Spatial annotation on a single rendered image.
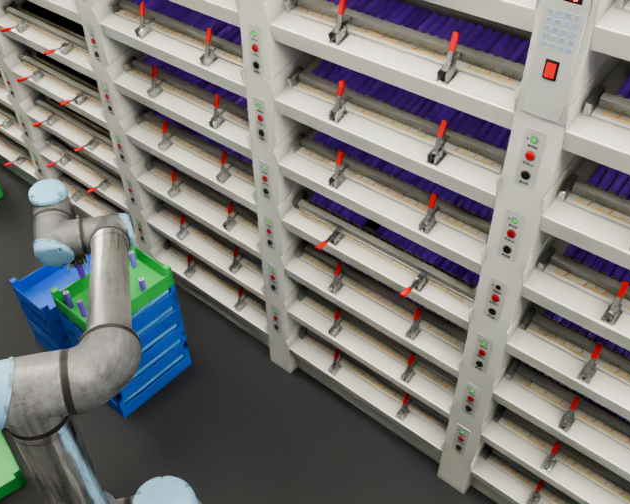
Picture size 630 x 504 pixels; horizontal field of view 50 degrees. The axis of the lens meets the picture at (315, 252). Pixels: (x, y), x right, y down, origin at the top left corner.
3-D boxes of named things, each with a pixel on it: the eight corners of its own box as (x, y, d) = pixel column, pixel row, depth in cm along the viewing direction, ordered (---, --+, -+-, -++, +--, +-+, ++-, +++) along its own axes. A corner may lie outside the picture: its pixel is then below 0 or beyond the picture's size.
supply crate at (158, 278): (96, 340, 195) (89, 322, 190) (56, 308, 205) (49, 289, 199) (175, 284, 212) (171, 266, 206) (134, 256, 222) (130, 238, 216)
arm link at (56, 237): (79, 244, 160) (76, 203, 166) (28, 251, 157) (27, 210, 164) (87, 265, 167) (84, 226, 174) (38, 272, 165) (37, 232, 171)
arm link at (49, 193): (26, 208, 163) (25, 176, 168) (40, 237, 173) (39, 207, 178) (66, 202, 165) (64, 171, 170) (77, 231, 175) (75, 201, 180)
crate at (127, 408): (124, 419, 222) (119, 404, 217) (88, 386, 232) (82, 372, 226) (192, 363, 239) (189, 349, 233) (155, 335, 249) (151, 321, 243)
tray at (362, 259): (469, 332, 162) (469, 312, 154) (284, 228, 191) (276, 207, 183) (512, 272, 169) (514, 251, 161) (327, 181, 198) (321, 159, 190)
